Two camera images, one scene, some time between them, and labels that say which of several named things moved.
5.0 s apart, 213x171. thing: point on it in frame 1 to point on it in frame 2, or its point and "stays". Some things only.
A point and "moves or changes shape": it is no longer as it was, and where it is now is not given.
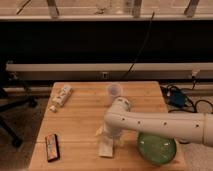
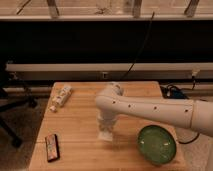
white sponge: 105,147 moves or changes shape
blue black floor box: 177,99 stays
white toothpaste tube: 59,98 stays
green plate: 156,150 stays
